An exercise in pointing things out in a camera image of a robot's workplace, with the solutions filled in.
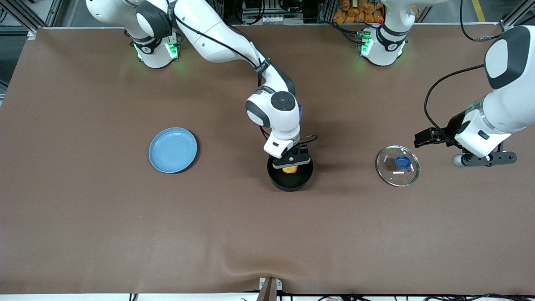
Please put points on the yellow potato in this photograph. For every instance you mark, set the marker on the yellow potato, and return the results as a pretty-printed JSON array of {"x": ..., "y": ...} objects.
[{"x": 289, "y": 169}]

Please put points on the glass lid with blue knob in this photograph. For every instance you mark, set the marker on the glass lid with blue knob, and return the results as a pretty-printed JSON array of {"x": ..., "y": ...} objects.
[{"x": 402, "y": 162}]

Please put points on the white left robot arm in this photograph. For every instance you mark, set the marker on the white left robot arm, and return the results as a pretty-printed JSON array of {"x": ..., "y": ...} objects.
[{"x": 510, "y": 54}]

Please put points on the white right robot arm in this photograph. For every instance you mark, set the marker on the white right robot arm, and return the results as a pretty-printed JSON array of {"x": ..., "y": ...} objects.
[{"x": 209, "y": 37}]

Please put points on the black cooking pot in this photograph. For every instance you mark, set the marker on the black cooking pot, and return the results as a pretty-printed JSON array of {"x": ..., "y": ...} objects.
[{"x": 290, "y": 183}]

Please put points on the blue round plate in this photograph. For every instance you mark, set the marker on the blue round plate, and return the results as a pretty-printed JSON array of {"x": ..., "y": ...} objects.
[{"x": 172, "y": 150}]

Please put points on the white power strip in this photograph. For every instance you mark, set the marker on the white power strip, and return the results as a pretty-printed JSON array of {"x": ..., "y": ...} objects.
[{"x": 271, "y": 19}]

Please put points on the pile of orange items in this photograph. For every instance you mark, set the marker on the pile of orange items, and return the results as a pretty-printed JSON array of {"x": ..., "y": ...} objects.
[{"x": 355, "y": 14}]

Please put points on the brown table cover cloth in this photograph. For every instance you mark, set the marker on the brown table cover cloth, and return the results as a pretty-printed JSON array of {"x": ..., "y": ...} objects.
[{"x": 125, "y": 230}]

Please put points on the aluminium frame profile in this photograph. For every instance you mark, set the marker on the aluminium frame profile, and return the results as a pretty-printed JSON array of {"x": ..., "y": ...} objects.
[
  {"x": 518, "y": 19},
  {"x": 54, "y": 12}
]

